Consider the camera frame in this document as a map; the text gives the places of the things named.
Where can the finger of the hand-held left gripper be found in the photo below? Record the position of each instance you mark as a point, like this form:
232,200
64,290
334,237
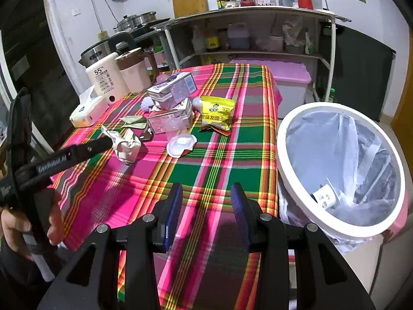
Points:
90,148

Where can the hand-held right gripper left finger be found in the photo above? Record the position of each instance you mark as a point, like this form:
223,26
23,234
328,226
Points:
172,206

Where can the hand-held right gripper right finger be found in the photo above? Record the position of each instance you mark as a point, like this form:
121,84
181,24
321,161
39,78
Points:
240,206

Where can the white tissue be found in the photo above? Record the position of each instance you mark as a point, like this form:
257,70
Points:
125,148

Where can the white round trash bin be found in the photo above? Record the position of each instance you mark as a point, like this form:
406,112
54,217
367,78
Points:
290,174

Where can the white plastic bin liner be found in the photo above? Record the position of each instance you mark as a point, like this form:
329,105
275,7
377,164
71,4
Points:
338,142

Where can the person's left forearm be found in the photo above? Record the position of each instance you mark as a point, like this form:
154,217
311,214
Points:
16,284

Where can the person's left hand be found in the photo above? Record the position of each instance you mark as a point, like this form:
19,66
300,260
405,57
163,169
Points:
56,222

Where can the white tissue pack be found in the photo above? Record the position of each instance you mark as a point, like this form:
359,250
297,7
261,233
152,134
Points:
87,113

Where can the green leaf wrapper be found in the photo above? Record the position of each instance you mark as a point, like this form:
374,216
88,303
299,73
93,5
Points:
132,122

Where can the plaid tablecloth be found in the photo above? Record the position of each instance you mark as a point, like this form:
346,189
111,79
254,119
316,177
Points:
206,155

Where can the clear plastic lid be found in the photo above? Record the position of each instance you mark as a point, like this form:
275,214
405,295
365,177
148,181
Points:
180,145

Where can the white electric water dispenser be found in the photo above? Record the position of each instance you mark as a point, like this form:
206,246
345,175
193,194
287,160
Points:
106,80

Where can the red orange snack wrapper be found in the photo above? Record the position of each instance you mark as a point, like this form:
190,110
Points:
222,131

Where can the clear plastic cup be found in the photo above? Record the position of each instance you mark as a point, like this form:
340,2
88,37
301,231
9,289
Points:
176,127

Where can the pink white cardboard box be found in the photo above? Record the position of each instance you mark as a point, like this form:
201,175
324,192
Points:
164,119

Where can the small white carton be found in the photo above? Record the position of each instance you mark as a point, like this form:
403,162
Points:
324,197

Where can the pink jug with brown lid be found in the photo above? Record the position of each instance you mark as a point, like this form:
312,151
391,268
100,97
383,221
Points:
134,74

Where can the stainless steel electric kettle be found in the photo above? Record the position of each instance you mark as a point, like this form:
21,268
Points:
96,51

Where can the yellow snack packet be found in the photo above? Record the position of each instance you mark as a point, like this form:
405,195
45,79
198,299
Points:
217,111

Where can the clear pink round jar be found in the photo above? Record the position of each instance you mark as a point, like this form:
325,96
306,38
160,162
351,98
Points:
162,79

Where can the white crumpled wrapper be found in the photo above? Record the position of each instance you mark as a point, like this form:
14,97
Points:
196,106

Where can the lavender cardboard box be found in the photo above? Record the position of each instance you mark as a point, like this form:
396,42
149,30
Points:
174,87

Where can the yellow plug adapter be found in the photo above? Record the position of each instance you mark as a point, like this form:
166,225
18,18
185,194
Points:
103,36

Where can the steel steamer pot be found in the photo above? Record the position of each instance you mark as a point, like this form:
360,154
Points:
125,24
145,19

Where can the pink lidded storage box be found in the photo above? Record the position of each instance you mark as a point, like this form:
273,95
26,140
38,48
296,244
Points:
284,74

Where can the yellow oil bottle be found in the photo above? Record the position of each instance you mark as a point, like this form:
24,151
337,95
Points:
208,60

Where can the white plastic bottle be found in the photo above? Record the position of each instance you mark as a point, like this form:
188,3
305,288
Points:
198,40

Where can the dark bottle with yellow label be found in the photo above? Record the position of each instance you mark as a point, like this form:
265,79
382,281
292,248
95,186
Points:
213,42

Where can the pink plastic tub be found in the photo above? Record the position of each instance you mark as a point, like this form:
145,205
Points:
276,43

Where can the brown jar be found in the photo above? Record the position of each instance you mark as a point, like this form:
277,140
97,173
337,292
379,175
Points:
223,40

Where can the purple plastic jug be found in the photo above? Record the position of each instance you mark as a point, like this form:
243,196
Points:
239,38

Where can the black cabinet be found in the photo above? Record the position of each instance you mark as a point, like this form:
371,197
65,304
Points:
355,71

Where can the crumpled plastic bags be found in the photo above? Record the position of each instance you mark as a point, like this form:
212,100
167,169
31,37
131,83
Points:
296,35

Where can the wooden door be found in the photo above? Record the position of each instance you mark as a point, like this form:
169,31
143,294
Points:
405,129

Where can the white metal shelf rack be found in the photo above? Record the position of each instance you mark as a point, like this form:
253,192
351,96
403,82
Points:
245,11

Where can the red round container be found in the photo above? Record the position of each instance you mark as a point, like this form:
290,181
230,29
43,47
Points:
247,3

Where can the pink utensil box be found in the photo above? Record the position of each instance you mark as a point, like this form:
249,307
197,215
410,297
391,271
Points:
264,0

